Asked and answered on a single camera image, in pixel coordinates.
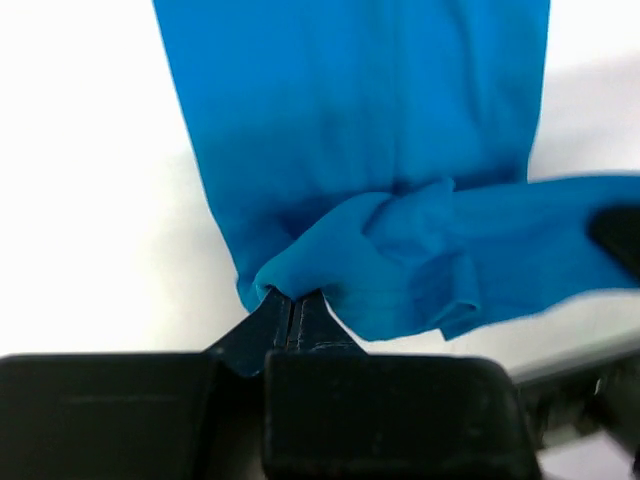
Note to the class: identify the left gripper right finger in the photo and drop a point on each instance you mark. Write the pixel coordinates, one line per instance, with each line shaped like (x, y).
(333, 411)

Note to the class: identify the blue t-shirt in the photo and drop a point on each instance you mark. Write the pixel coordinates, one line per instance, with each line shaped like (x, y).
(378, 151)

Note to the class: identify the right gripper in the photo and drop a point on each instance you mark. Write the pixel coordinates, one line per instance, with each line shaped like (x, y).
(616, 230)

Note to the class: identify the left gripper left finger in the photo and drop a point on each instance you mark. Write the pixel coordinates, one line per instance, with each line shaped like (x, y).
(131, 415)

